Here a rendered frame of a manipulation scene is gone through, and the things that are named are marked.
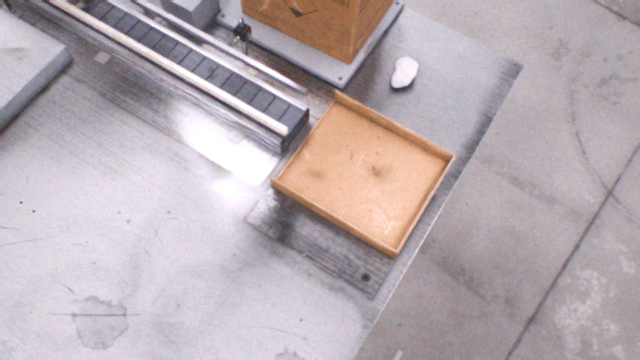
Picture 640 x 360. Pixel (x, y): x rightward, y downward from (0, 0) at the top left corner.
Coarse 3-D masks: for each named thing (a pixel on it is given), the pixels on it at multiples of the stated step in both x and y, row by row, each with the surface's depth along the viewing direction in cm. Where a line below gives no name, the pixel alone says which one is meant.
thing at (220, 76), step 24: (120, 24) 135; (144, 24) 136; (168, 48) 133; (192, 48) 133; (168, 72) 130; (192, 72) 130; (216, 72) 130; (240, 96) 128; (264, 96) 128; (288, 120) 126
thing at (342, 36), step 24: (264, 0) 133; (288, 0) 128; (312, 0) 124; (336, 0) 120; (360, 0) 118; (384, 0) 136; (288, 24) 135; (312, 24) 131; (336, 24) 126; (360, 24) 127; (336, 48) 133; (360, 48) 137
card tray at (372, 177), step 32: (320, 128) 130; (352, 128) 131; (384, 128) 131; (320, 160) 127; (352, 160) 127; (384, 160) 127; (416, 160) 128; (448, 160) 127; (288, 192) 121; (320, 192) 124; (352, 192) 124; (384, 192) 124; (416, 192) 124; (352, 224) 121; (384, 224) 121
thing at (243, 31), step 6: (240, 18) 123; (240, 24) 123; (246, 24) 125; (234, 30) 125; (240, 30) 124; (246, 30) 125; (240, 36) 125; (246, 36) 126; (234, 42) 124; (246, 42) 129; (246, 48) 131; (246, 54) 133; (246, 66) 136
